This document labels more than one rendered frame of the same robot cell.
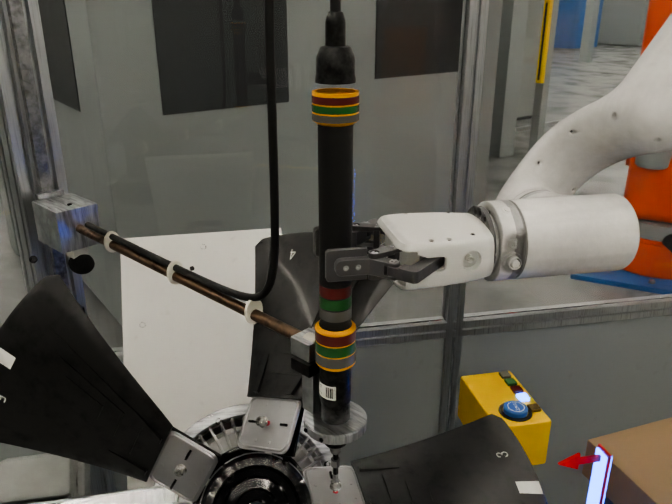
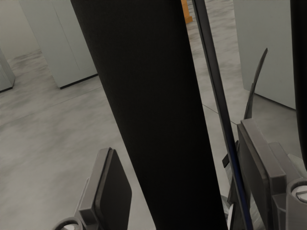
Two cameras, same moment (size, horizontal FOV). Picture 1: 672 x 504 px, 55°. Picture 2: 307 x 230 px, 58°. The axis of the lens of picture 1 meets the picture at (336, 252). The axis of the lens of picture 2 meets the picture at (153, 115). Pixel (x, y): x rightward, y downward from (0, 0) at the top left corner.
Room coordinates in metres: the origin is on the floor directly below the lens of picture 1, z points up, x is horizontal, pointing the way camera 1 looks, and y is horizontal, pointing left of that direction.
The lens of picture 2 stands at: (0.63, -0.09, 1.57)
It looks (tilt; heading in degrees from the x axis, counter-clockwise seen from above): 27 degrees down; 111
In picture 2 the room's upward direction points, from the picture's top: 17 degrees counter-clockwise
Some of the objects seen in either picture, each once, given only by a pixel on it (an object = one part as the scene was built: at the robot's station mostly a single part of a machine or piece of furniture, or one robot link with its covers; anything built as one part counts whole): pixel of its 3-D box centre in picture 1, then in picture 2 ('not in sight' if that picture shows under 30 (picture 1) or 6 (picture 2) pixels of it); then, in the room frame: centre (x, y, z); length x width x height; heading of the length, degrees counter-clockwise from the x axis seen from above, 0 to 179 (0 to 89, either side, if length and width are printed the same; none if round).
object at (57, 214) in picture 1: (65, 221); not in sight; (1.03, 0.45, 1.37); 0.10 x 0.07 x 0.08; 46
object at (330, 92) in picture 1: (335, 107); not in sight; (0.60, 0.00, 1.63); 0.04 x 0.04 x 0.03
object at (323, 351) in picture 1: (335, 343); not in sight; (0.60, 0.00, 1.39); 0.04 x 0.04 x 0.01
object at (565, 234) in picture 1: (563, 234); not in sight; (0.66, -0.25, 1.49); 0.13 x 0.09 x 0.08; 102
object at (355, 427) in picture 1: (328, 384); not in sight; (0.61, 0.01, 1.33); 0.09 x 0.07 x 0.10; 46
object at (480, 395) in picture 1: (501, 420); not in sight; (0.96, -0.29, 1.02); 0.16 x 0.10 x 0.11; 11
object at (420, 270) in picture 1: (417, 261); not in sight; (0.58, -0.08, 1.49); 0.08 x 0.06 x 0.01; 172
